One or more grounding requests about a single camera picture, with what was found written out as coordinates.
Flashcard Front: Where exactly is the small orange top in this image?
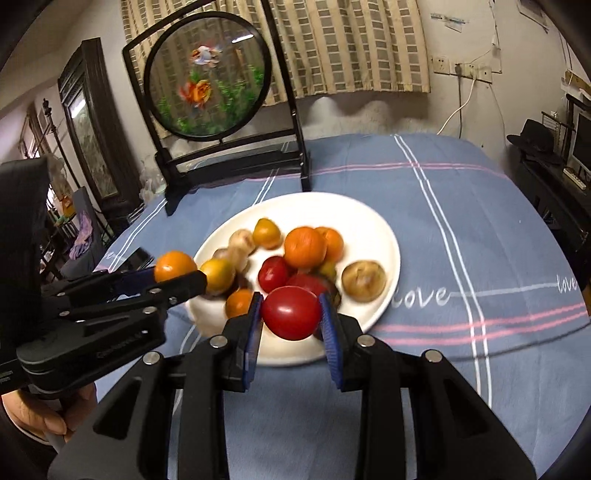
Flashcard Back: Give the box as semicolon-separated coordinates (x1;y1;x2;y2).
153;250;197;283

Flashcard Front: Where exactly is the small orange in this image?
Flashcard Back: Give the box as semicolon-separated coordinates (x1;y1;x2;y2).
224;288;253;319
153;250;197;283

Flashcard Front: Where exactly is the striped pepino melon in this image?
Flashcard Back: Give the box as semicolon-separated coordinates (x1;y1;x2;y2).
213;246;249;273

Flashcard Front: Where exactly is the pale yellow round fruit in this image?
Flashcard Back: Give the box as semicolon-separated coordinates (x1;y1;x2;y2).
228;229;256;255

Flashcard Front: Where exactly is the red cherry tomato front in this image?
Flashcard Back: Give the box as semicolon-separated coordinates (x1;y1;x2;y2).
257;256;297;293

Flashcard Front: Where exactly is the red cherry tomato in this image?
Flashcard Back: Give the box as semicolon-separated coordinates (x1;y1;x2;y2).
257;256;297;293
260;286;322;341

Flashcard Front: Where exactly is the large yellow-orange fruit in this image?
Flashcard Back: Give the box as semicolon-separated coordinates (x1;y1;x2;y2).
252;218;283;250

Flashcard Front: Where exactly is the red cherry tomato back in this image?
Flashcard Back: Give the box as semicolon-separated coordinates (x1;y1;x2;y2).
260;286;322;341

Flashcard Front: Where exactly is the bumpy mandarin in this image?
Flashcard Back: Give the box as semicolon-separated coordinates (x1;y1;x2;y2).
283;226;327;270
315;227;345;263

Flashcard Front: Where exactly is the small longan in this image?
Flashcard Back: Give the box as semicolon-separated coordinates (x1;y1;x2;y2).
317;261;338;283

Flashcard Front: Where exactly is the red plum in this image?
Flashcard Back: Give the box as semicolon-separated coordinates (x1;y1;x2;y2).
287;273;332;297

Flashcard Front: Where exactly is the wrinkled dark passion fruit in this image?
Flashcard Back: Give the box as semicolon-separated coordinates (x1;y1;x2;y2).
324;280;342;309

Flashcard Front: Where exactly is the person's left hand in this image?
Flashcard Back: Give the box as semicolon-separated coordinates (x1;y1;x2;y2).
1;383;97;441

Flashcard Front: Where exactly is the black smartphone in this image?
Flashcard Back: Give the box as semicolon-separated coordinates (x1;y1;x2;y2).
116;247;154;272

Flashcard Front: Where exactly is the tan passion fruit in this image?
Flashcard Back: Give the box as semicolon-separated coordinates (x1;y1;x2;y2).
342;260;387;303

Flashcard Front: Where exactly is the white oval plate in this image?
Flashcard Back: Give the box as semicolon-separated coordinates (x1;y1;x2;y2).
184;192;402;367

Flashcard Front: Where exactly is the framed painting dark wood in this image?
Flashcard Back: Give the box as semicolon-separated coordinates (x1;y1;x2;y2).
57;37;140;222

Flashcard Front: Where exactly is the round goldfish screen on stand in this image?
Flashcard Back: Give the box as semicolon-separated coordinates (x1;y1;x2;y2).
122;1;311;215

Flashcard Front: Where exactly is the black hat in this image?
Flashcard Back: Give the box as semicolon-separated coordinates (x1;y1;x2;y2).
507;119;560;163

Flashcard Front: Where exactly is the computer monitor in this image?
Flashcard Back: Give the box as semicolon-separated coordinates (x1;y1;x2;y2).
566;94;591;184

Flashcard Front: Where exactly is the white power cable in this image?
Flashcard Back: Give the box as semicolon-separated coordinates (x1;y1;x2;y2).
435;64;495;137

